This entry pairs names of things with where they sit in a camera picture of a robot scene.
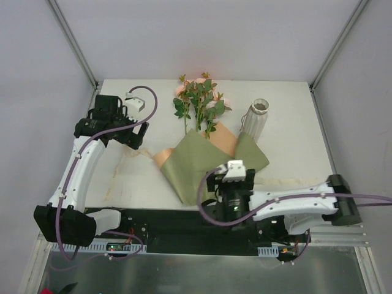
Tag right white cable duct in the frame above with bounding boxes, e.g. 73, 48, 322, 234
257, 246, 298, 258

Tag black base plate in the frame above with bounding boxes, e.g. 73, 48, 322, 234
102, 209, 311, 261

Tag cream ribbon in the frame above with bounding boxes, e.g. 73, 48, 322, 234
104, 147, 321, 202

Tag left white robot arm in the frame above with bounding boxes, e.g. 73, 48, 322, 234
33, 93, 149, 247

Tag aluminium frame post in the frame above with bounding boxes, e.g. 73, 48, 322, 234
309, 0, 370, 92
46, 0, 99, 89

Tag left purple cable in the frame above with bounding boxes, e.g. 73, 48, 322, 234
48, 85, 159, 271

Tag red object at bottom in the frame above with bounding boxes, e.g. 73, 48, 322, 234
39, 288, 53, 294

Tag black object at bottom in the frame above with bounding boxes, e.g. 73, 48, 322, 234
58, 282, 78, 294

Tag white ribbed vase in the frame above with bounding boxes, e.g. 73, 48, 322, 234
240, 99, 270, 142

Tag right aluminium frame post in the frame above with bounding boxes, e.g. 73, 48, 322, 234
309, 0, 370, 92

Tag left white cable duct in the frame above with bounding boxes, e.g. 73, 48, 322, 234
78, 241, 147, 254

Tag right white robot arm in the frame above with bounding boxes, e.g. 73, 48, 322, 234
197, 160, 362, 242

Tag left aluminium frame post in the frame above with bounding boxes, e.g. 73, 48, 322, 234
46, 0, 99, 89

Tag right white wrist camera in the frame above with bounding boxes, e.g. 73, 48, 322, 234
217, 160, 247, 183

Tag white cable duct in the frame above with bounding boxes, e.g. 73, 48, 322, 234
78, 241, 147, 254
257, 246, 298, 258

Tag aluminium front rail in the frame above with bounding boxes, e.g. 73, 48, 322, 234
310, 224, 370, 247

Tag pink flowers with green leaves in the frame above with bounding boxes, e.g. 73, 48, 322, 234
173, 72, 232, 138

